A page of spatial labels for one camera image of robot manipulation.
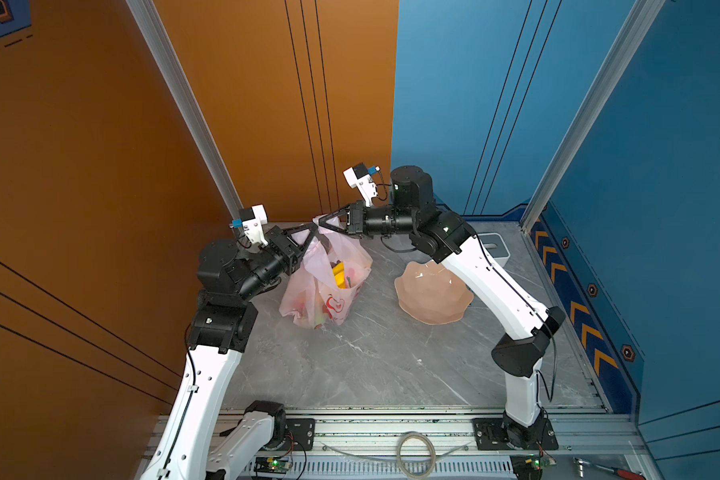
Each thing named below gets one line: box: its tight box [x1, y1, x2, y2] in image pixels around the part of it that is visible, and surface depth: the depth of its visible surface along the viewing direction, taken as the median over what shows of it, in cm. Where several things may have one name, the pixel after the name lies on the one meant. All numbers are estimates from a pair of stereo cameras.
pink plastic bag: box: [279, 215, 373, 329], surface depth 70 cm
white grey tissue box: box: [477, 232, 511, 268], surface depth 108 cm
